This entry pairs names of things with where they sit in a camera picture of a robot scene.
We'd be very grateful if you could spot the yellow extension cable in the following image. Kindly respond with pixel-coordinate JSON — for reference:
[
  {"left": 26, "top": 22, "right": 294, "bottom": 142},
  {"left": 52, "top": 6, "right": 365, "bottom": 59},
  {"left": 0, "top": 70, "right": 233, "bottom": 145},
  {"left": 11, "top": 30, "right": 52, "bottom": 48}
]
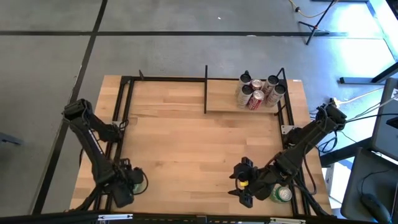
[{"left": 288, "top": 0, "right": 333, "bottom": 19}]

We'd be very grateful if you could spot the silver bracket plate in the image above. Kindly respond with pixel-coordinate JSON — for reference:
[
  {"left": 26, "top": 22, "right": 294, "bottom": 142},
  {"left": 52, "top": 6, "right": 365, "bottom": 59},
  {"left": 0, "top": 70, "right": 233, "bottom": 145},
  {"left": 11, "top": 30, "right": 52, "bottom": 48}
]
[
  {"left": 269, "top": 217, "right": 307, "bottom": 224},
  {"left": 98, "top": 213, "right": 134, "bottom": 222}
]

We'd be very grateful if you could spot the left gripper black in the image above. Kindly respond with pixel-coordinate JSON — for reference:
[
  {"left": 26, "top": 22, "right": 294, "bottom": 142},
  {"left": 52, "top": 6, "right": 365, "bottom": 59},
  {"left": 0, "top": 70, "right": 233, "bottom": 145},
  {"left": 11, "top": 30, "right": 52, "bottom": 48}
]
[{"left": 108, "top": 157, "right": 146, "bottom": 209}]

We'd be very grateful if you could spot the thin black tripod stand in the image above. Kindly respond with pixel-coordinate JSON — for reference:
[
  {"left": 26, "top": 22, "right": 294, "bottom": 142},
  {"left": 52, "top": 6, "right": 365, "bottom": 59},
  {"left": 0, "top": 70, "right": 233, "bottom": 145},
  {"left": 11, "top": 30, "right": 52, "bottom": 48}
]
[{"left": 297, "top": 0, "right": 339, "bottom": 46}]

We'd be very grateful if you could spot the Celsius Tropical Vibe can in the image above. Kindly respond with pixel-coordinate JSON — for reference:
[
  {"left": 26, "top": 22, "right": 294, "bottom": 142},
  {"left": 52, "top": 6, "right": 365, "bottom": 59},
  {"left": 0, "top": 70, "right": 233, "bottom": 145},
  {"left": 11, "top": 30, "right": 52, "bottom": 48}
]
[{"left": 236, "top": 84, "right": 254, "bottom": 110}]

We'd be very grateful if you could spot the silver Celsius energy can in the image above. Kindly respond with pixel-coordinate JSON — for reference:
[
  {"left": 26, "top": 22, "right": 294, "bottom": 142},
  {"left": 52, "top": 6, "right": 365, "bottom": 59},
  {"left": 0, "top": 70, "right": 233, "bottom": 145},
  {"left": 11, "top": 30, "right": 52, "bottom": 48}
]
[{"left": 238, "top": 73, "right": 252, "bottom": 91}]

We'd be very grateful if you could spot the red Coca-Cola can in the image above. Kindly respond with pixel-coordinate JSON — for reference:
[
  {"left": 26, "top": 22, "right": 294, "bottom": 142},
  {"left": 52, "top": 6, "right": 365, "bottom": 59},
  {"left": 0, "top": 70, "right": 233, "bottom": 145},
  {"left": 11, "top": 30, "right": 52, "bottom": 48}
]
[
  {"left": 247, "top": 89, "right": 265, "bottom": 111},
  {"left": 250, "top": 78, "right": 264, "bottom": 91}
]

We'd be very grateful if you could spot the black cable bundle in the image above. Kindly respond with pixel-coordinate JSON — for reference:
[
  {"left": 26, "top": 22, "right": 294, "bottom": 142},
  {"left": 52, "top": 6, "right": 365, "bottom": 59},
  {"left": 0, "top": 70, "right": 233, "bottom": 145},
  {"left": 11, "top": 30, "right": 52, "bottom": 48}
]
[
  {"left": 73, "top": 185, "right": 105, "bottom": 213},
  {"left": 294, "top": 172, "right": 332, "bottom": 216}
]

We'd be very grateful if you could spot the dark grey office desk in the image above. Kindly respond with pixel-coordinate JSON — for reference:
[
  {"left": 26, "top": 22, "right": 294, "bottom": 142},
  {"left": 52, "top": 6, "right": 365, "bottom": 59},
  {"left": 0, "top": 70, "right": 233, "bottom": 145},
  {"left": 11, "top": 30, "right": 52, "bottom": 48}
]
[{"left": 340, "top": 147, "right": 398, "bottom": 224}]

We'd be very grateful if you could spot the green beverage can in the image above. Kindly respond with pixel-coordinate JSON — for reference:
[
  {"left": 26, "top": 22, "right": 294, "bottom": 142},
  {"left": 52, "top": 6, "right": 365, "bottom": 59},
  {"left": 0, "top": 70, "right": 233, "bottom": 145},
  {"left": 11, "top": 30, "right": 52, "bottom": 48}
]
[
  {"left": 132, "top": 182, "right": 147, "bottom": 194},
  {"left": 269, "top": 183, "right": 293, "bottom": 205}
]

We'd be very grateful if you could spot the Celsius Peach Vibe can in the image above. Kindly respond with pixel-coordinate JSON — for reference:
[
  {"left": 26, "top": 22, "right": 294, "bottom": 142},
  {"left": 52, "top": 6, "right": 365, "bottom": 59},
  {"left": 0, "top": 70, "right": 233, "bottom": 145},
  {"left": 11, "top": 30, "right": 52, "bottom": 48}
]
[
  {"left": 261, "top": 74, "right": 280, "bottom": 97},
  {"left": 264, "top": 83, "right": 287, "bottom": 108}
]

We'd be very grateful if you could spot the black metal table frame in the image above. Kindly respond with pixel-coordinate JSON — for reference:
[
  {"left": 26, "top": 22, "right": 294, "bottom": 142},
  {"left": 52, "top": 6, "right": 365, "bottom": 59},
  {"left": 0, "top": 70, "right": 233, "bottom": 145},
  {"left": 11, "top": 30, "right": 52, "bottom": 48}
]
[{"left": 73, "top": 75, "right": 335, "bottom": 224}]

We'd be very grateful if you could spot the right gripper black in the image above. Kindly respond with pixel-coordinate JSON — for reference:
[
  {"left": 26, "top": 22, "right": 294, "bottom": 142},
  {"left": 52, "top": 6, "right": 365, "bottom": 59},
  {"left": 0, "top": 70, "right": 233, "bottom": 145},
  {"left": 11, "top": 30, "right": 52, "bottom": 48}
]
[{"left": 228, "top": 157, "right": 277, "bottom": 208}]

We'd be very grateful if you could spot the black power cable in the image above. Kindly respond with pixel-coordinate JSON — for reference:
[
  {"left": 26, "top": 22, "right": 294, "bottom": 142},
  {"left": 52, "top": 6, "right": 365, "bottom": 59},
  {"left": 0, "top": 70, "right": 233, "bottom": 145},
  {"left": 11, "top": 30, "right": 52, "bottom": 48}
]
[{"left": 345, "top": 112, "right": 398, "bottom": 124}]

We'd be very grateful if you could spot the black computer mouse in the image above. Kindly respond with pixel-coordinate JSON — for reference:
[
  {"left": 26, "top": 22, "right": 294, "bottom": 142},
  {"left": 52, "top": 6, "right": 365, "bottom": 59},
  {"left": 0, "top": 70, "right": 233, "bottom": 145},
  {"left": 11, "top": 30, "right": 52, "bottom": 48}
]
[{"left": 360, "top": 192, "right": 392, "bottom": 224}]

